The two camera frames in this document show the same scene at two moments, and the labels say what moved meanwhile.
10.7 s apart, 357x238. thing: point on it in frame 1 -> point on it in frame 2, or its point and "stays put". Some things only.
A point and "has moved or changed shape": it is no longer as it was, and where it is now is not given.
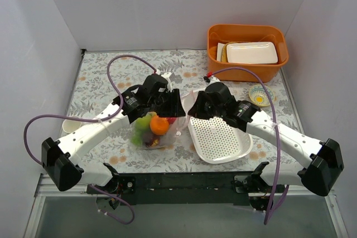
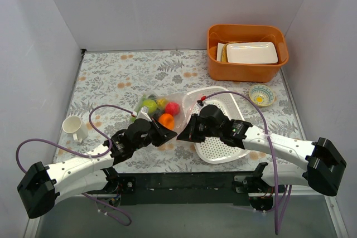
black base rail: [195, 188] stays put
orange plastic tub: [225, 33] stays put
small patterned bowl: [258, 96] stays put
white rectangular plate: [251, 52] stays put
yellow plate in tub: [223, 56] stays put
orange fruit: [159, 126] has moved or changed shape
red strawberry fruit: [171, 120] has moved or changed shape
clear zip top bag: [149, 131] has moved or changed shape
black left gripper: [171, 107] -> [155, 134]
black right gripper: [197, 107] -> [195, 127]
